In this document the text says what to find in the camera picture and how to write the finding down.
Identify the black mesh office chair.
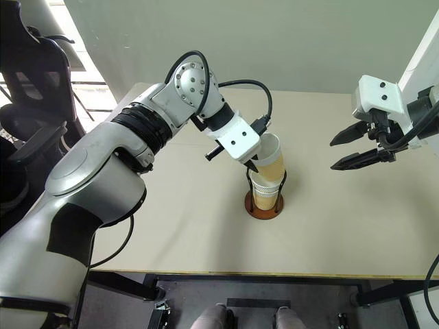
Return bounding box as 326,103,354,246
0,0,86,237

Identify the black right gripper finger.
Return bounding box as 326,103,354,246
330,149,382,171
329,120,370,147

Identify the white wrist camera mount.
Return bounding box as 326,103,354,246
205,112,261,164
351,75,412,138

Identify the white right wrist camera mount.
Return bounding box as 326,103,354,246
351,75,412,138

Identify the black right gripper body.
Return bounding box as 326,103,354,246
365,108,406,162

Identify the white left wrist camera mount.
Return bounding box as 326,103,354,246
205,112,261,164

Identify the grey rounded shape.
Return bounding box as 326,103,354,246
276,306,303,329
191,303,229,329

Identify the black table frame bar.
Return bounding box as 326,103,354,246
355,279,439,308
87,270,166,303

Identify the wire cup holder wooden base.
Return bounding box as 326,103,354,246
244,167,288,221

